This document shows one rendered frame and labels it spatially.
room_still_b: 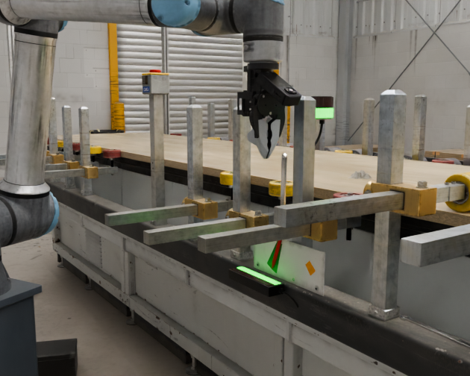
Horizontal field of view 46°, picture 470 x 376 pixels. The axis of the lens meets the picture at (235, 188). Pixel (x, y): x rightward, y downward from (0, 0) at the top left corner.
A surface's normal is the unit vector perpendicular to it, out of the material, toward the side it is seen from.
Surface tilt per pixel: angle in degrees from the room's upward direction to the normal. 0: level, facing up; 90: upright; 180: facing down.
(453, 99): 90
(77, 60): 90
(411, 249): 90
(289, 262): 90
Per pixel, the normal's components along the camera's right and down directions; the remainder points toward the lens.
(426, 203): 0.56, 0.13
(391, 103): -0.83, 0.09
